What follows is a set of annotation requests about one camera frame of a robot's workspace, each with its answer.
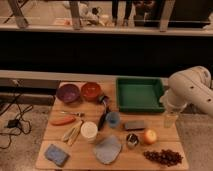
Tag grey-blue towel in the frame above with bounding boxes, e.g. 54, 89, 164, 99
93, 135, 122, 164

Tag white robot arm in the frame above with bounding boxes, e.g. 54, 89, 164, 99
159, 66, 213, 128

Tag red-yellow apple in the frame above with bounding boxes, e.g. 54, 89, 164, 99
143, 129, 157, 145

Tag dark grey block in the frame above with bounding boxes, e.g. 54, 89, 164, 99
124, 121, 146, 131

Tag bunch of dark grapes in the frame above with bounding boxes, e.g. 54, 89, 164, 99
143, 149, 183, 167

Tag green plastic tray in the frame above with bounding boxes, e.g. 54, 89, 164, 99
116, 78, 165, 113

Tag small metal cup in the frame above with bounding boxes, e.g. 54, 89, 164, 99
126, 133, 139, 148

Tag blue plastic cup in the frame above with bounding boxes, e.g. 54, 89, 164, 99
106, 112, 120, 128

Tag white cup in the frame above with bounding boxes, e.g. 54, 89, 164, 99
81, 121, 98, 143

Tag orange bowl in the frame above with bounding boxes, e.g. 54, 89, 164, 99
81, 82, 102, 102

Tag metal spoon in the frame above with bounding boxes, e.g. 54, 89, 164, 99
60, 111, 85, 117

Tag beige tongs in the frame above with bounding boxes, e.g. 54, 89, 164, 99
61, 120, 83, 146

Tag orange carrot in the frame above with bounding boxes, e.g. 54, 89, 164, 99
50, 116, 76, 126

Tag purple bowl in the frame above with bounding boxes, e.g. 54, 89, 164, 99
56, 84, 80, 103

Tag blue sponge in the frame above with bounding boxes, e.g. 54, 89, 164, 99
44, 144, 70, 167

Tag black handled brush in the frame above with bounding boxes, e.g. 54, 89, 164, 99
98, 95, 110, 130

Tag black power adapter with cables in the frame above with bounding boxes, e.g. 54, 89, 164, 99
0, 79, 34, 150

